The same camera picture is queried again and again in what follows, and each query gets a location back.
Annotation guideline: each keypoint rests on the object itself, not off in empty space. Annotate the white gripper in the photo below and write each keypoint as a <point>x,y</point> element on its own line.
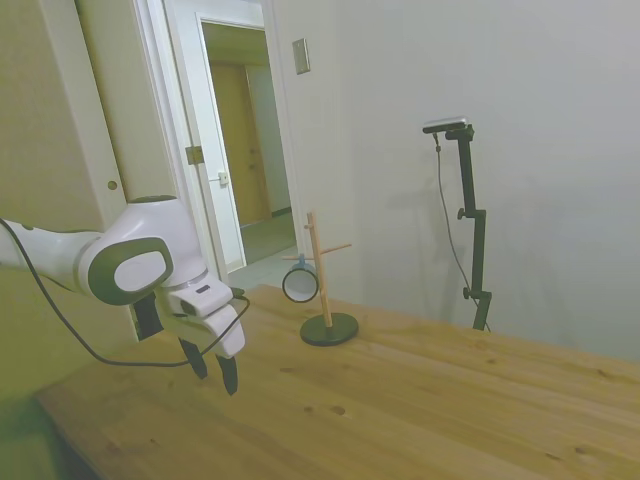
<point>220,332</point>

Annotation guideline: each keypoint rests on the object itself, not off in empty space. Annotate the blue enamel mug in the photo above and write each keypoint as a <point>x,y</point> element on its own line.
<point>300,287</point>

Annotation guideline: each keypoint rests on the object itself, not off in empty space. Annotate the wooden mug tree black base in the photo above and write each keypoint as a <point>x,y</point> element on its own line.
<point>330,331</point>

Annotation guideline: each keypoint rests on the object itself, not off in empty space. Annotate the black object behind table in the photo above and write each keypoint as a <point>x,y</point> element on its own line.
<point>147,320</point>

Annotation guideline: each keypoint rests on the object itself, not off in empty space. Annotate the white door strike plate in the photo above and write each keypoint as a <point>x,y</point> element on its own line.
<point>223,178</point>

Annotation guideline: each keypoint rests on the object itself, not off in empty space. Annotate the round closet door pull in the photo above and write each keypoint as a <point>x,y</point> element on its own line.
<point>112,185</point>

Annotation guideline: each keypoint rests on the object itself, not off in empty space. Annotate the brass door hinge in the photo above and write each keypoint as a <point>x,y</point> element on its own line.
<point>193,155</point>

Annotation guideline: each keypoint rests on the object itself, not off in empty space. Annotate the brown wooden hallway door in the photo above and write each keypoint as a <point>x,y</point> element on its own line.
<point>240,140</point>

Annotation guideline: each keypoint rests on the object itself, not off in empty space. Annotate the beige closet door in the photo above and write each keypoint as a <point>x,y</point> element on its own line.
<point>60,125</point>

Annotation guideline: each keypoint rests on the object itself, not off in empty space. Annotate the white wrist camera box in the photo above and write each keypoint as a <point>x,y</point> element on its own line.
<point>200,295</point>

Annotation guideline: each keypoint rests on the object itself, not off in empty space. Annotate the white door frame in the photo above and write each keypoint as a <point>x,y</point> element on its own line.
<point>175,100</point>

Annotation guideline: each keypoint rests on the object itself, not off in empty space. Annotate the black camera stand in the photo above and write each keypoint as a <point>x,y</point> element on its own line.
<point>479,250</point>

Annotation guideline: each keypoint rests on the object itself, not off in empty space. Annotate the metal wall switch plate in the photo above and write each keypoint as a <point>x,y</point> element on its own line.
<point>301,56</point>

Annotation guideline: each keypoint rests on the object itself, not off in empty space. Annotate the grey exterior camera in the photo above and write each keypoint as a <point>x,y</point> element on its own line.
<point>446,124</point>

